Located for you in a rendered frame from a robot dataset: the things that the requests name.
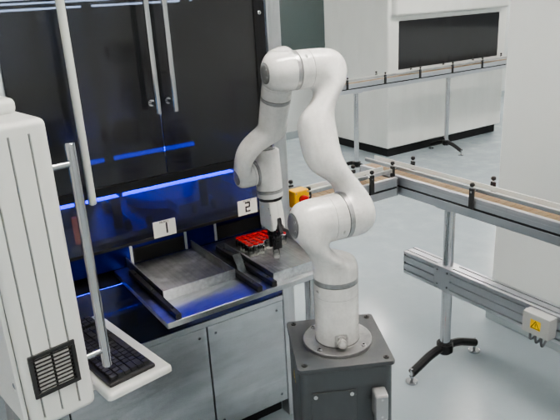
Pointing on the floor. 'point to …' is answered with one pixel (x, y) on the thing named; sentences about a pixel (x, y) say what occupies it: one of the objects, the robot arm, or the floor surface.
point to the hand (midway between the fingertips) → (275, 242)
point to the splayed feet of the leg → (442, 354)
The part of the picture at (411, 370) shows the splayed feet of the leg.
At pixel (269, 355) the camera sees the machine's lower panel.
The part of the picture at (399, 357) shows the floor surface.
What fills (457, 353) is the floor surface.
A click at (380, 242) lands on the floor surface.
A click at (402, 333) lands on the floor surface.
